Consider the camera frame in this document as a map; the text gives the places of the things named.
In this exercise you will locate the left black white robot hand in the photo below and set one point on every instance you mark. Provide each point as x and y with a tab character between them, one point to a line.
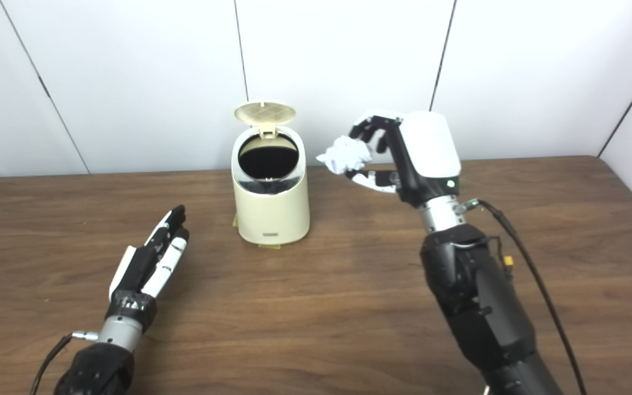
140	269

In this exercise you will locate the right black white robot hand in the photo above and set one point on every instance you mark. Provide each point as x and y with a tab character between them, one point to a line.
428	148

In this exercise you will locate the white paper ball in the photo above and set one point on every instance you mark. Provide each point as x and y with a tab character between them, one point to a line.
345	155

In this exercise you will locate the cream-colored bin body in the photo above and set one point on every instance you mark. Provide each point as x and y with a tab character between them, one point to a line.
272	216

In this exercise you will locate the cream round bin lid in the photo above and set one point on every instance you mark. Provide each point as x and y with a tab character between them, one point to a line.
265	113

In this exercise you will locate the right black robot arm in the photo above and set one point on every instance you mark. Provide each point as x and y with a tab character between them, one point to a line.
480	302

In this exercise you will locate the wide yellow tape piece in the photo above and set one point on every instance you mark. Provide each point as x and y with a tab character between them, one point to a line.
269	246

